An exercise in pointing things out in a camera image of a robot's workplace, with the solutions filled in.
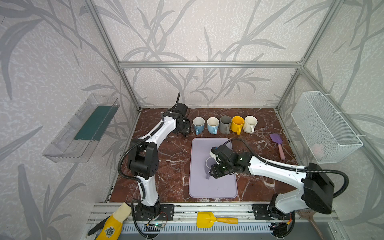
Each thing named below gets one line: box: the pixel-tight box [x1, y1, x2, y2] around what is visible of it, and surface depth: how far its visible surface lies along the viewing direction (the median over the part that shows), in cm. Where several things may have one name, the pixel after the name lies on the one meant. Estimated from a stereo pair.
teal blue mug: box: [192, 116, 206, 135], surface depth 101 cm
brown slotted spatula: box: [295, 208, 325, 240], surface depth 73 cm
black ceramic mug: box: [182, 118, 191, 138], surface depth 86 cm
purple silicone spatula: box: [269, 133, 286, 160], surface depth 101 cm
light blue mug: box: [206, 116, 220, 135], surface depth 101 cm
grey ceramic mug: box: [219, 115, 232, 135], surface depth 101 cm
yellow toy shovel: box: [196, 211, 239, 229], surface depth 72 cm
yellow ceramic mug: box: [230, 115, 245, 136], surface depth 103 cm
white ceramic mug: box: [243, 115, 258, 134], surface depth 101 cm
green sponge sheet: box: [73, 105, 120, 141], surface depth 69 cm
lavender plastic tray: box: [188, 137, 238, 199], surface depth 84 cm
